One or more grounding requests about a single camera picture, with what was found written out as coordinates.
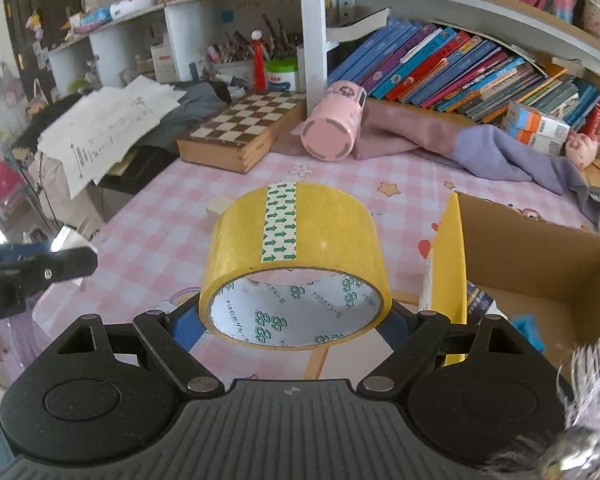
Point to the white cube block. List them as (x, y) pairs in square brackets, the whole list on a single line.
[(219, 206)]

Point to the white pen holder with pens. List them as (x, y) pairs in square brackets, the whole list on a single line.
[(235, 67)]

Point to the red tassel ornament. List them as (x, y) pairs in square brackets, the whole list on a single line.
[(258, 67)]

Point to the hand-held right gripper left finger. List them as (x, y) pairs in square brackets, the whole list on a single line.
[(185, 332)]

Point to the orange and white medicine box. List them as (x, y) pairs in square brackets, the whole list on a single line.
[(535, 142), (540, 120)]

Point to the row of slanted colourful books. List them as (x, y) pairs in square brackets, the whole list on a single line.
[(430, 70)]

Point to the blue packet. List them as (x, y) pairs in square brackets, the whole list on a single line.
[(92, 19)]

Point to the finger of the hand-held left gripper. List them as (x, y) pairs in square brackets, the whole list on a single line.
[(65, 265)]

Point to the dark grey garment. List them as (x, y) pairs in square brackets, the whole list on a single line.
[(190, 110)]

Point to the pink checkered tablecloth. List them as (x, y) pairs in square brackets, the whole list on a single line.
[(180, 210)]

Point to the stack of printed paper sheets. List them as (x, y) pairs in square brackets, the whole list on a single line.
[(110, 125)]

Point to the fringed grey cloth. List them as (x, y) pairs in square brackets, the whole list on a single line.
[(590, 385)]

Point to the wooden chessboard box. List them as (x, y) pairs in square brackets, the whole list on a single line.
[(245, 120)]

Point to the white tissue pack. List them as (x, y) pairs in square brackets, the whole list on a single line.
[(132, 7)]

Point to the white wooden bookshelf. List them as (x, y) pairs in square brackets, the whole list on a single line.
[(312, 35)]

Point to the pink cloth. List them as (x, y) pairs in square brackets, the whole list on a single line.
[(395, 130)]

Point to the pink pig plush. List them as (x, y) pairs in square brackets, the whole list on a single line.
[(582, 150)]

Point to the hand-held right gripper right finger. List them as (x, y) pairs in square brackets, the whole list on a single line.
[(395, 332)]

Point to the white jar green lid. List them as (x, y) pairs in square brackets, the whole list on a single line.
[(282, 77)]

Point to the purple cloth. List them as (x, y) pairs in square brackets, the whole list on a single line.
[(510, 160)]

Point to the yellow cardboard box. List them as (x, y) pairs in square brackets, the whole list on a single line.
[(450, 260)]

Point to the white box red label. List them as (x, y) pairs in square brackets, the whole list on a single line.
[(164, 62)]

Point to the yellow tape roll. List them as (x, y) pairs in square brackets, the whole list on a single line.
[(330, 230)]

